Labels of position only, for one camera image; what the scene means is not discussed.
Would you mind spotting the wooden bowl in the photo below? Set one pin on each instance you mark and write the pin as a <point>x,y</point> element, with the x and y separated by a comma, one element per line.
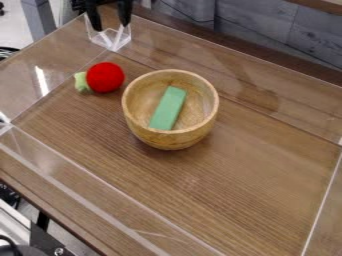
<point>197,117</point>

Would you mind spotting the black metal bracket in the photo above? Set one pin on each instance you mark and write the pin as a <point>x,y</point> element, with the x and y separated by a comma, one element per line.
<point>46,243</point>

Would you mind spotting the red plush strawberry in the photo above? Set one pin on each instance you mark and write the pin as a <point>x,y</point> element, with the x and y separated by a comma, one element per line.
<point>103,78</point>

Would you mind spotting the grey post upper left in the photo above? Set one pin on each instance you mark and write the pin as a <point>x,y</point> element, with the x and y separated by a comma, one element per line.
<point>39,16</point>

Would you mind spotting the green rectangular block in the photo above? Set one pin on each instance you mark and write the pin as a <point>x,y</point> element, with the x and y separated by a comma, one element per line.
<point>169,108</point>

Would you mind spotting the clear acrylic tray walls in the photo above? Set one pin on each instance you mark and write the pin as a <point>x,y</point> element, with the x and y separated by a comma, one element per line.
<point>254,191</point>

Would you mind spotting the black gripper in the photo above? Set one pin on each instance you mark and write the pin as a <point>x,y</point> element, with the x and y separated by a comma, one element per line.
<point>125,10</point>

